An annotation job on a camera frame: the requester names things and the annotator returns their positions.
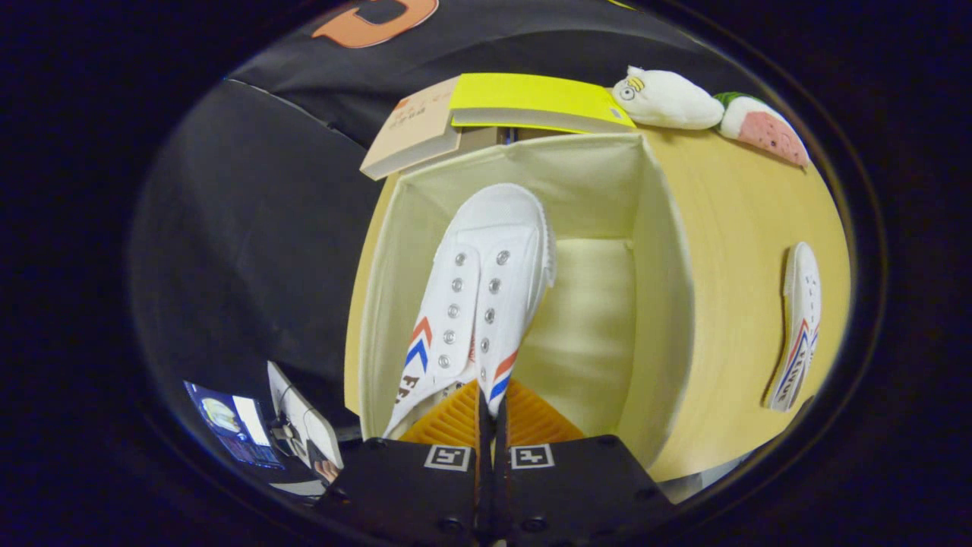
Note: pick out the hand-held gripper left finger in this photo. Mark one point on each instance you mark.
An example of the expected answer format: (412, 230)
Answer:
(414, 490)

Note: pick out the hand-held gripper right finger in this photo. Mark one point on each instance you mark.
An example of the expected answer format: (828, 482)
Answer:
(581, 486)

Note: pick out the beige fabric storage box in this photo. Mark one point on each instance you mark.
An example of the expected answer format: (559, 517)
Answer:
(592, 319)

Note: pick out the white canvas shoe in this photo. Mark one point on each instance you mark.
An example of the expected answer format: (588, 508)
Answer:
(801, 304)
(486, 243)

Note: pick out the beige book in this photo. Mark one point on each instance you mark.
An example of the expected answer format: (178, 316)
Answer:
(414, 129)

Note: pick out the yellow book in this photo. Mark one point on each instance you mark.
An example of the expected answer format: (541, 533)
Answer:
(531, 95)

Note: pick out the white plush toy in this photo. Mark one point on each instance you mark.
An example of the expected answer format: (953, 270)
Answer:
(668, 99)

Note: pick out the watermelon slice plush toy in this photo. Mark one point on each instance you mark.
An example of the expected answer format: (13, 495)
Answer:
(767, 133)

